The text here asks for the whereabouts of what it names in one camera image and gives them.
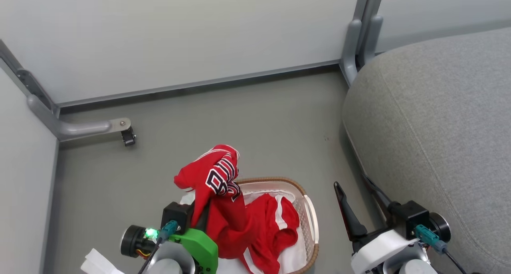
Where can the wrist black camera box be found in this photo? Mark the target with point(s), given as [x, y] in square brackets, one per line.
[175, 215]
[411, 218]

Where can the grey fabric sofa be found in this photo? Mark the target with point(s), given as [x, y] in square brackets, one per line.
[439, 138]

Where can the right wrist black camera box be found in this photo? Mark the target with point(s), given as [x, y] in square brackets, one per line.
[411, 218]

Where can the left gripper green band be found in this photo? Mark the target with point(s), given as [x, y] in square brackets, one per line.
[197, 244]

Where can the red shorts with white stripes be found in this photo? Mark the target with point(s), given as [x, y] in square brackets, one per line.
[268, 231]

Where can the red hooded sweatshirt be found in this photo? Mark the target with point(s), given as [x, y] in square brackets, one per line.
[199, 178]

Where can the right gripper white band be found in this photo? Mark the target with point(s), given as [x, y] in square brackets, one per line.
[383, 248]

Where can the grey metal partition foot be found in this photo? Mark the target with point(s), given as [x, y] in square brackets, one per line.
[80, 127]

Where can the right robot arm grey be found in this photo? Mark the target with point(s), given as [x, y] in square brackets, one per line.
[415, 268]

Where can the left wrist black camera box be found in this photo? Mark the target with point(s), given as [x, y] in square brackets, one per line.
[175, 215]

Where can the white laundry basket, wicker rim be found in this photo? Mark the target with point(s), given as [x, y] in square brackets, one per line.
[309, 222]

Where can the white plastic robot part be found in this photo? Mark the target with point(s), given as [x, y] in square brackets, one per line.
[98, 264]

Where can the white cloth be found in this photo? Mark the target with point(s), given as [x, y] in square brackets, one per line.
[294, 260]

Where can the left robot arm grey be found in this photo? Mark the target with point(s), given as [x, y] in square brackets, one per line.
[169, 262]

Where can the black caster wheel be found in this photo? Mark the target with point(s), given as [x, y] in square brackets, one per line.
[128, 137]

